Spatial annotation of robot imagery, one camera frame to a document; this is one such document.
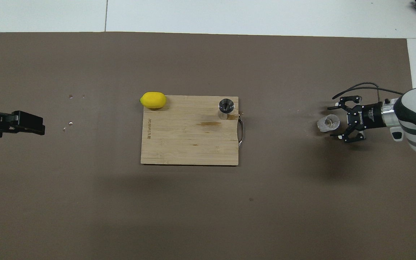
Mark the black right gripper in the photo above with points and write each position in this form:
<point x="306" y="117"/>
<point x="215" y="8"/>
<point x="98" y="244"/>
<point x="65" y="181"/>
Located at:
<point x="370" y="116"/>

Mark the clear glass cup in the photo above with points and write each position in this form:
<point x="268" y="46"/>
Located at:
<point x="329" y="123"/>

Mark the steel jigger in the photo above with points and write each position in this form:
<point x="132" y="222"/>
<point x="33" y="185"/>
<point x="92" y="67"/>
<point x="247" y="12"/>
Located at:
<point x="226" y="105"/>

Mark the brown table mat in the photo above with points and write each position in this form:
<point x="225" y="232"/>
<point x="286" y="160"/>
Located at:
<point x="85" y="202"/>

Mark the yellow lemon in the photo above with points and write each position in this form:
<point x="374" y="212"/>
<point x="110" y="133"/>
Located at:
<point x="153" y="100"/>

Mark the wooden cutting board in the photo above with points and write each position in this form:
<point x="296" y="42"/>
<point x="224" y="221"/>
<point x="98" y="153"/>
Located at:
<point x="186" y="141"/>

